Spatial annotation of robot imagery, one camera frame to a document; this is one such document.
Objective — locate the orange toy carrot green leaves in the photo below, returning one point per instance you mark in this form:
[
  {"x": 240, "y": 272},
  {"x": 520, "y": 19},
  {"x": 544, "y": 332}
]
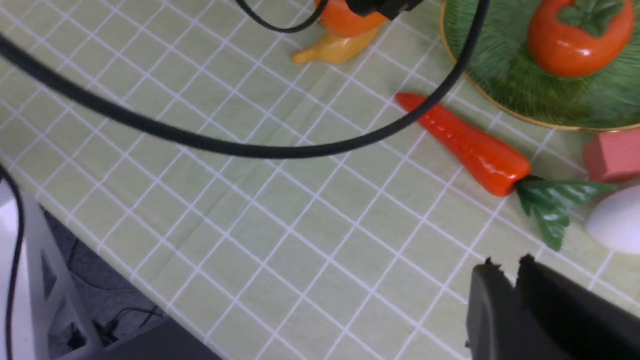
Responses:
[{"x": 501, "y": 170}]

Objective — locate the green leaf-shaped ceramic plate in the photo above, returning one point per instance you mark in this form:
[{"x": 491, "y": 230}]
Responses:
[{"x": 503, "y": 71}]

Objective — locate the orange toy persimmon green calyx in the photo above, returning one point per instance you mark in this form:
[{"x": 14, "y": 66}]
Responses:
[{"x": 576, "y": 38}]

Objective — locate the pink foam cube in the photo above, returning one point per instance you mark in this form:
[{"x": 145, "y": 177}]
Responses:
[{"x": 613, "y": 156}]

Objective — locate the green checkered tablecloth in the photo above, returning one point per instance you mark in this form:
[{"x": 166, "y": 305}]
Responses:
[{"x": 364, "y": 255}]

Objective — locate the yellow toy banana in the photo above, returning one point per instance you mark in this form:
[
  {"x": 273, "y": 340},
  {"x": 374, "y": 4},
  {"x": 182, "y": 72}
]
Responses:
[{"x": 332, "y": 49}]

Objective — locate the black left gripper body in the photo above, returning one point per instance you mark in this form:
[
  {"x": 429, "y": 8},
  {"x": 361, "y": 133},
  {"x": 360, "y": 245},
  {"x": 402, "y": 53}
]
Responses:
[{"x": 390, "y": 9}]

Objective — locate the white toy radish green leaves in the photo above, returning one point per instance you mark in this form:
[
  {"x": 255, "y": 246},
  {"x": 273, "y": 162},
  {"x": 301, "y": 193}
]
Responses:
[{"x": 615, "y": 221}]

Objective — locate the orange toy mango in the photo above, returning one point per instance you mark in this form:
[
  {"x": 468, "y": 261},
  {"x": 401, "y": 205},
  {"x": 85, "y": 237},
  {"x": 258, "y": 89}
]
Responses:
[{"x": 339, "y": 20}]

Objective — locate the white table frame leg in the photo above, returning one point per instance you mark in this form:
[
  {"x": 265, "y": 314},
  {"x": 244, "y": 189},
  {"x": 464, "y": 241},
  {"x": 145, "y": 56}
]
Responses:
[{"x": 47, "y": 304}]

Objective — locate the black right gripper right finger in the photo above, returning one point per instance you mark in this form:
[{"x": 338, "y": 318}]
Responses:
[{"x": 583, "y": 324}]

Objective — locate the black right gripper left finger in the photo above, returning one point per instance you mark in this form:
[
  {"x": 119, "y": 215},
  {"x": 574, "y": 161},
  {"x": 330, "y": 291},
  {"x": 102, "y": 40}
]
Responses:
[{"x": 498, "y": 324}]

